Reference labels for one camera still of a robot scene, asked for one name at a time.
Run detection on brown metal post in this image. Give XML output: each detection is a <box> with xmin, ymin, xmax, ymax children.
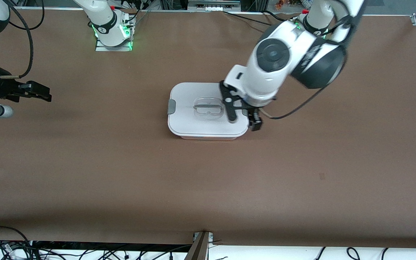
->
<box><xmin>185</xmin><ymin>231</ymin><xmax>214</xmax><ymax>260</ymax></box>

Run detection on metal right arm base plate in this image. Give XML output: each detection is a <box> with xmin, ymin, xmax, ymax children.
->
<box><xmin>95</xmin><ymin>36</ymin><xmax>133</xmax><ymax>52</ymax></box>

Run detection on black cable across table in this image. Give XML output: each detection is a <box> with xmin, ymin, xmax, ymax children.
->
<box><xmin>222</xmin><ymin>10</ymin><xmax>288</xmax><ymax>27</ymax></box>

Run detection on translucent plastic storage box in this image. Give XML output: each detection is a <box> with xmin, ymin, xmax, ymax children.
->
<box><xmin>174</xmin><ymin>133</ymin><xmax>244</xmax><ymax>141</ymax></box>

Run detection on black cable loops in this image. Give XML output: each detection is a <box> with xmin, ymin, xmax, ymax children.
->
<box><xmin>316</xmin><ymin>247</ymin><xmax>390</xmax><ymax>260</ymax></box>

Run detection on black cable tangle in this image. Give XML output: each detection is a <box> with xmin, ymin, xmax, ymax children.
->
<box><xmin>0</xmin><ymin>226</ymin><xmax>194</xmax><ymax>260</ymax></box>

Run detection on white box lid grey latches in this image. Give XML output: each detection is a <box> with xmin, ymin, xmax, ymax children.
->
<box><xmin>167</xmin><ymin>82</ymin><xmax>251</xmax><ymax>137</ymax></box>

